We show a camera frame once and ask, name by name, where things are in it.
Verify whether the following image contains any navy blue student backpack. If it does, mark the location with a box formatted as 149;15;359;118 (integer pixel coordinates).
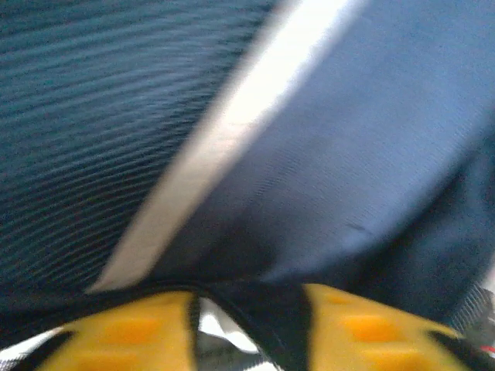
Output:
0;0;495;371

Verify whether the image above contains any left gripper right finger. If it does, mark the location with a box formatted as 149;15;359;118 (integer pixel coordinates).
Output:
302;283;472;371

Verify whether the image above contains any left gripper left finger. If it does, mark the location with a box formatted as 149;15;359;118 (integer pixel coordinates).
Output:
37;291;201;371

